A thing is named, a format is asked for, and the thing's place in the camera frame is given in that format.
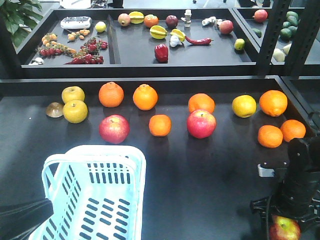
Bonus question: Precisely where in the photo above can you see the large orange grapefruit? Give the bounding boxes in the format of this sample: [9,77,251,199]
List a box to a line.
[188,93,216,114]

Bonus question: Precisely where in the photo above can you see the orange with knob left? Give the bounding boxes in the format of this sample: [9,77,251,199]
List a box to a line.
[98,81,124,108]

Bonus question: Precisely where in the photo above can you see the black wooden produce stand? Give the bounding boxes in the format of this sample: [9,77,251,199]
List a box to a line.
[0,8,306,240]

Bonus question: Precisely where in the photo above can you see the small orange centre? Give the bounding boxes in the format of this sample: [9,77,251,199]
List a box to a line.
[148,114,172,137]

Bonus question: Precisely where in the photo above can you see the light blue plastic basket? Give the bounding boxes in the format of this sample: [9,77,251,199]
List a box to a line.
[30,145,146,240]

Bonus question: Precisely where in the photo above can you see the red chili pepper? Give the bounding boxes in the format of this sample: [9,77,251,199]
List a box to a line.
[185,36,212,46]

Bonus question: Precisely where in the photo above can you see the orange with knob centre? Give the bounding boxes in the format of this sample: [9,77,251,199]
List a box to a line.
[132,84,158,111]

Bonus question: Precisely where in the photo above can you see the green potted plant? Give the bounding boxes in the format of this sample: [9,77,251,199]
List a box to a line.
[0,0,43,48]

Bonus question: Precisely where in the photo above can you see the large orange with knob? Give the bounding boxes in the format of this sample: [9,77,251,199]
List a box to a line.
[259,90,288,117]

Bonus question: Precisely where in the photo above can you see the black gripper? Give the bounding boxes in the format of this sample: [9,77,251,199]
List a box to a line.
[250,136,320,223]

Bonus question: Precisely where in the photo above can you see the red bell pepper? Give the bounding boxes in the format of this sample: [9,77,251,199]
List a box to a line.
[154,44,169,63]

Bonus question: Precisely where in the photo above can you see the yellow pear apple back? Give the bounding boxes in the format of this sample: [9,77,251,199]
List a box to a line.
[61,86,85,104]

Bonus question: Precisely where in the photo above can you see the yellow pear apple front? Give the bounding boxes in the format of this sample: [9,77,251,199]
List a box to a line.
[63,100,88,124]

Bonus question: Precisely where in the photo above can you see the red apple left centre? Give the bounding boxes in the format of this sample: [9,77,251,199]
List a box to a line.
[98,114,130,144]

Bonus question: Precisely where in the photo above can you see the small orange left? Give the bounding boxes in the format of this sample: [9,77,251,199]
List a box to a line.
[257,125,283,148]

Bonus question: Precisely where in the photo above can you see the small orange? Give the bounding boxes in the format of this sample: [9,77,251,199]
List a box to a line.
[280,119,306,142]
[257,125,283,148]
[148,114,172,137]

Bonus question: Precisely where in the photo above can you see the red apple left tray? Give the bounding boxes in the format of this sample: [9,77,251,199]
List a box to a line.
[186,109,217,139]

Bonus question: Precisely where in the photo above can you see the dark red apple front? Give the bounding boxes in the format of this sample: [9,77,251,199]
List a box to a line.
[268,215,301,240]

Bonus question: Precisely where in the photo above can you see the yellow round citrus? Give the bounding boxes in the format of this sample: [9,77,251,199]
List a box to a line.
[231,94,257,118]

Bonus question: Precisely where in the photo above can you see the small orange right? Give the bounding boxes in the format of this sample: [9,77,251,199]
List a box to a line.
[280,119,306,142]

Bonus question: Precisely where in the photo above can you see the brown mushroom cap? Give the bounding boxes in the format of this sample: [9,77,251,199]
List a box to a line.
[45,102,64,118]

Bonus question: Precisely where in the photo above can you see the yellow pear apple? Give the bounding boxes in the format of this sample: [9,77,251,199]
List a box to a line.
[61,86,85,104]
[63,100,88,124]

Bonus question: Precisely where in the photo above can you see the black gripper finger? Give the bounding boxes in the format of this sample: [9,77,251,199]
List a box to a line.
[0,198,54,240]

